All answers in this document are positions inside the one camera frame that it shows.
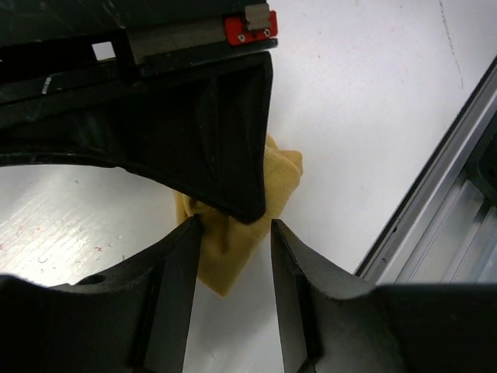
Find tan yellow sock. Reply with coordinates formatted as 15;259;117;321
174;134;304;298

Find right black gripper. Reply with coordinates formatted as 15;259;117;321
1;1;278;218

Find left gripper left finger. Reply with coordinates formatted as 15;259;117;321
1;217;201;372

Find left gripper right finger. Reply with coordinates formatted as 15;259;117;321
271;220;496;372

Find aluminium rail frame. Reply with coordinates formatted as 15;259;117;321
355;62;496;284

